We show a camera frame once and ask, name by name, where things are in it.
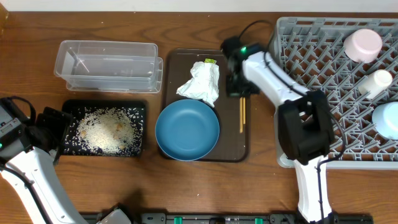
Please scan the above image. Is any clear plastic bin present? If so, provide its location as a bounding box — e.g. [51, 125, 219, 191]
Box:
[54, 40, 163, 93]

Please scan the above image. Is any light blue bowl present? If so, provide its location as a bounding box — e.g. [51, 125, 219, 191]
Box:
[372, 102, 398, 140]

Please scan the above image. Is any grey dishwasher rack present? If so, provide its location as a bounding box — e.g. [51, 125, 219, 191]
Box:
[270, 17, 397, 170]

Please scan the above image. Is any large blue plate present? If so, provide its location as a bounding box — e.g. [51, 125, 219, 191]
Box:
[155, 99, 220, 161]

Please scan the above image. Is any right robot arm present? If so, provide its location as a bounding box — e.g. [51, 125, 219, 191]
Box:
[220, 35, 339, 223]

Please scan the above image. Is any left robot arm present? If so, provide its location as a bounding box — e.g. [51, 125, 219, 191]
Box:
[1, 96, 87, 223]

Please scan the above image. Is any pile of rice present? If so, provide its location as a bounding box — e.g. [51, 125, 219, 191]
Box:
[64, 106, 144, 156]

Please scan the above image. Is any green wrapper scrap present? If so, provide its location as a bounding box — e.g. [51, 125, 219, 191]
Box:
[204, 58, 217, 64]

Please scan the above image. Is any cream white cup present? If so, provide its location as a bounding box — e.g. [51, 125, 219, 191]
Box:
[358, 70, 392, 100]

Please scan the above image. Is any dark brown serving tray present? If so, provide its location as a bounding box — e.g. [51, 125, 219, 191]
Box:
[162, 49, 250, 162]

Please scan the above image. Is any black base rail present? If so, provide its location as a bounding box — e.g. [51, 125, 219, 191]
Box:
[80, 212, 374, 224]

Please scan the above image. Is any crumpled white napkin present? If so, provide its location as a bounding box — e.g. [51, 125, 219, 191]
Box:
[176, 62, 220, 108]

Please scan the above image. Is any wooden chopstick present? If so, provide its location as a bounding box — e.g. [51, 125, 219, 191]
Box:
[239, 97, 243, 134]
[242, 97, 246, 125]

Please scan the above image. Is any black tray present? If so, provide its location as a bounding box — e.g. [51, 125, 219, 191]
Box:
[61, 99, 147, 157]

